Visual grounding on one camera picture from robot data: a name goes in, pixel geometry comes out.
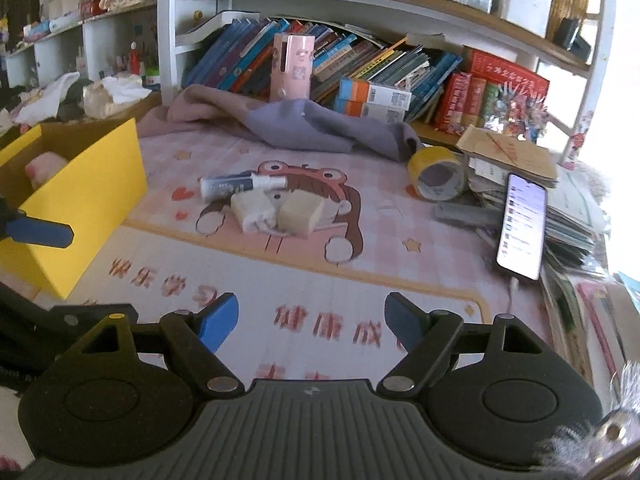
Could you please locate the pink plush paw toy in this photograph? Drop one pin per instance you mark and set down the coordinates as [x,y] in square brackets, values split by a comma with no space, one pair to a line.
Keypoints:
[45,167]

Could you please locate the purple grey cloth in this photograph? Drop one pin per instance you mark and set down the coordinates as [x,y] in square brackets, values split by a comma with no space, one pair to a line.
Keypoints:
[300,122]

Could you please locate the yellow cardboard box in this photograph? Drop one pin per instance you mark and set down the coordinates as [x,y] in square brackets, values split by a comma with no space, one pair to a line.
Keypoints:
[90,200]

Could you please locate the red boxed book set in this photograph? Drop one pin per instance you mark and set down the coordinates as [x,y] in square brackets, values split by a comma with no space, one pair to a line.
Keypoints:
[495,67]

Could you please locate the grey flat case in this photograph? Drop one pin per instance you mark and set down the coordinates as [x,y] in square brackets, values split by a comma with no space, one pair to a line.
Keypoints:
[465,216]

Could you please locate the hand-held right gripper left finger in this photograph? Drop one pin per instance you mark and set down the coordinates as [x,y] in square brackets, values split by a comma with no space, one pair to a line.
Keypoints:
[217,322]

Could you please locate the brown paper envelope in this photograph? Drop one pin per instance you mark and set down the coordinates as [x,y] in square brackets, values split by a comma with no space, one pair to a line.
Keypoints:
[505,152]

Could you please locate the white side shelf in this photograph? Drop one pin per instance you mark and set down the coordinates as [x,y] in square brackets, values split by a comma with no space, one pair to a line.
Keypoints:
[55,52]

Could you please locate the pink printed table mat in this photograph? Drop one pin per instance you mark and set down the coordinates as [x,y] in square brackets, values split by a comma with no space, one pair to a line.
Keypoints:
[310,280]

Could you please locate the orange and white box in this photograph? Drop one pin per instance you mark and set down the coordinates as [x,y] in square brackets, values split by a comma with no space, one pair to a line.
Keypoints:
[380,92]
[360,110]

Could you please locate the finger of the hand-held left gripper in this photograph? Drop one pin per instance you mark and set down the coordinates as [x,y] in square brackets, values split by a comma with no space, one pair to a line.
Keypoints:
[45,232]
[60,325]

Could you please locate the cream plastic bag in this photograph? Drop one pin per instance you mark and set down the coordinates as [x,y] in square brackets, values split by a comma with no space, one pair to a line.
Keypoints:
[115,95]

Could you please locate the white pen box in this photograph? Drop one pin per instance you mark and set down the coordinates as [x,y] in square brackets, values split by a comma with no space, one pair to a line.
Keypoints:
[522,10]

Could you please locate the colourful figure card pack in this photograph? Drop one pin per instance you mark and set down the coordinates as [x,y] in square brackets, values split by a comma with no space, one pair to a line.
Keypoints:
[517,110]

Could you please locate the beige rectangular block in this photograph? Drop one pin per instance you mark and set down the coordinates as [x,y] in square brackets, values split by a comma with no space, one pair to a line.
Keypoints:
[300,212]

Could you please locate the small black device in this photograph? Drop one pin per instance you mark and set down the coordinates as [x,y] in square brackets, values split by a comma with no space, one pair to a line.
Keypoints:
[572,40]

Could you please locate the black smartphone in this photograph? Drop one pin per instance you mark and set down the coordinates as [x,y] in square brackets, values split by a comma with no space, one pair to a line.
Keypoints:
[522,225]

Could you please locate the row of blue books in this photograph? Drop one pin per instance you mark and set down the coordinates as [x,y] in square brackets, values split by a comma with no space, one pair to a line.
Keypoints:
[235,55]

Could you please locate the white cream tube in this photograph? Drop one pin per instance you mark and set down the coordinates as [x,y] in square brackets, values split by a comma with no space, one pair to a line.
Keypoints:
[230,186]

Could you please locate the white crumpled cloth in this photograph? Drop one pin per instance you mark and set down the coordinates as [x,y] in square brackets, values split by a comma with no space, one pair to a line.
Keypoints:
[47,97]

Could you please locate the white rectangular block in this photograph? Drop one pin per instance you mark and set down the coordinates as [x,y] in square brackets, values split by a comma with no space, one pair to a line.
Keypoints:
[250,207]

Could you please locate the stack of papers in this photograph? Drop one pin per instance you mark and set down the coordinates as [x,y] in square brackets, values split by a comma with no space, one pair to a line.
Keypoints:
[572,215]

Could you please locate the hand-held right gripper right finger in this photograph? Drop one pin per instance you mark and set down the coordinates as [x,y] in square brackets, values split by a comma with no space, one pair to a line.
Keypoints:
[402,320]

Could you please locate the yellow tape roll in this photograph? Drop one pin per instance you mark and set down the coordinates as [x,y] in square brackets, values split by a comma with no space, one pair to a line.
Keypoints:
[425,160]

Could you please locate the white bookshelf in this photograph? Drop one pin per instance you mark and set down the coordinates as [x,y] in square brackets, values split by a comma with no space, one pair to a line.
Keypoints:
[167,35]

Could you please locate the pink cartoon holder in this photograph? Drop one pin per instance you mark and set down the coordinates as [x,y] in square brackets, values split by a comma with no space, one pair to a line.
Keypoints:
[292,67]

